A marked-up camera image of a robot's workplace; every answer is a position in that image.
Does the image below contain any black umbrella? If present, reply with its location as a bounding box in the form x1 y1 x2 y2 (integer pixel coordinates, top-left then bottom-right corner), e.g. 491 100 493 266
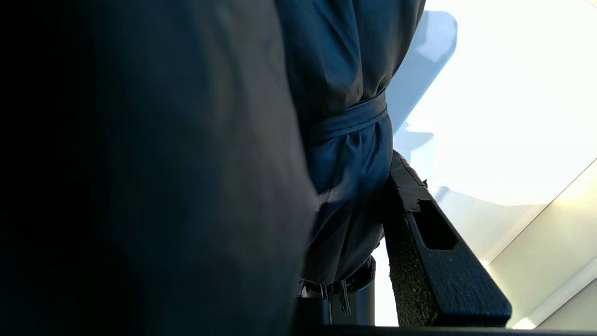
0 0 427 327

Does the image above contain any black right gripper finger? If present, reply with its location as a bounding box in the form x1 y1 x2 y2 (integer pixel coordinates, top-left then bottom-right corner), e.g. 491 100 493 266
382 149 514 327

